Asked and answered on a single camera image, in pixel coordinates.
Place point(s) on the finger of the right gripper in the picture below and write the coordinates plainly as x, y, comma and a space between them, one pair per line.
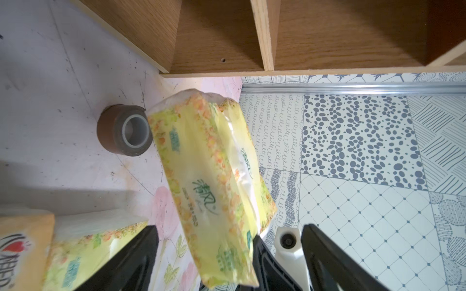
270, 274

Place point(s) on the wooden shelf unit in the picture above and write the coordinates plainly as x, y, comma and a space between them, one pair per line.
253, 38

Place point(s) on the green tissue pack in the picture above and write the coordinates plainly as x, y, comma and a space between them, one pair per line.
83, 243
211, 166

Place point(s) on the grey tape roll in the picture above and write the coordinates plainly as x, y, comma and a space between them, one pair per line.
124, 130

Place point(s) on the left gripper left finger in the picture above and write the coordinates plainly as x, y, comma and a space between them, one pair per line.
130, 269

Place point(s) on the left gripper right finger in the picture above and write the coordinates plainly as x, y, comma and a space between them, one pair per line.
330, 268

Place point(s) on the yellow tissue pack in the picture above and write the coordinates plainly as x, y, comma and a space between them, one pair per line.
25, 243

